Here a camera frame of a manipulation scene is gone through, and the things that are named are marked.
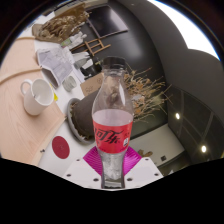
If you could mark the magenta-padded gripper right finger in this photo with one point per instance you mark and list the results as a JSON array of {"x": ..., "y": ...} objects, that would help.
[{"x": 141, "y": 171}]

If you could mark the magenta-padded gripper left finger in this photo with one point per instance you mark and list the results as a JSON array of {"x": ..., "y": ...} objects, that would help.
[{"x": 83, "y": 171}]

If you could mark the clear red-labelled drink bottle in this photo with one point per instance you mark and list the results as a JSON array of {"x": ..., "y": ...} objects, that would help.
[{"x": 112, "y": 133}]

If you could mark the wooden figure sculpture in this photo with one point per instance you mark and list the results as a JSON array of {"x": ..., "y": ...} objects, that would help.
[{"x": 145, "y": 153}]

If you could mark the flat round red coaster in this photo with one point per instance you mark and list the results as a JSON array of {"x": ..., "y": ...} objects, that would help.
[{"x": 60, "y": 147}]

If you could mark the dried plant in grey pot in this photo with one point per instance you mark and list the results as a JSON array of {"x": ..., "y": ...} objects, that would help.
[{"x": 81, "y": 116}]

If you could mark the grey plant saucer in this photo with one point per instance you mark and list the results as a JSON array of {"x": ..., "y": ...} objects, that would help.
[{"x": 70, "y": 115}]

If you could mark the round ceiling spotlight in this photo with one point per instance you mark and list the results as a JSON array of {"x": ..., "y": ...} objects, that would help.
[
  {"x": 177, "y": 115},
  {"x": 203, "y": 148}
]

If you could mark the beige plywood sheet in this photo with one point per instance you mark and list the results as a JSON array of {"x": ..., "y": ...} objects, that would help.
[{"x": 16, "y": 133}]

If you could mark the yellow note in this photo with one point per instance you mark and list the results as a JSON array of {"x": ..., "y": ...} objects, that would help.
[{"x": 55, "y": 97}]

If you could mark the white mug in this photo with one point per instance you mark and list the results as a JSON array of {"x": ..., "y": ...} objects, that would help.
[{"x": 36, "y": 100}]

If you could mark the cardboard box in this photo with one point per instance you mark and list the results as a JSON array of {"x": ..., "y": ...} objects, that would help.
[{"x": 90, "y": 85}]

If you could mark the small white bowl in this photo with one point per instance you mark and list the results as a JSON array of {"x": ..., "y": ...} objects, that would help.
[{"x": 70, "y": 84}]

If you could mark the grey cone-shaped vessel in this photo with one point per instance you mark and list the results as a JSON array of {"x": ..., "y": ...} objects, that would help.
[{"x": 81, "y": 64}]

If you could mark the printed paper sheets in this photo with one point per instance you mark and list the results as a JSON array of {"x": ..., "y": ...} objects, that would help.
[{"x": 55, "y": 61}]

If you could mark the white chair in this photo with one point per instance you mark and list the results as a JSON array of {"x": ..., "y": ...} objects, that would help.
[{"x": 81, "y": 56}]

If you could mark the wooden easel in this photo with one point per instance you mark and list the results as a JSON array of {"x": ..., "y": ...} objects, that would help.
[{"x": 96, "y": 46}]

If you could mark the white bottle with green label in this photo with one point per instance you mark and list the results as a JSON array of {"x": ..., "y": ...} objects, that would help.
[{"x": 75, "y": 40}]

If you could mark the brown wood carving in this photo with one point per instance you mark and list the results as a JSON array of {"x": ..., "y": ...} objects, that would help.
[{"x": 63, "y": 25}]

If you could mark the long ceiling light strip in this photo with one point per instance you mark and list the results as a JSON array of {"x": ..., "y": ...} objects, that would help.
[{"x": 186, "y": 26}]

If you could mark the black wall screen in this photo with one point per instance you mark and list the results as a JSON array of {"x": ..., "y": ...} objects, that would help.
[{"x": 106, "y": 20}]

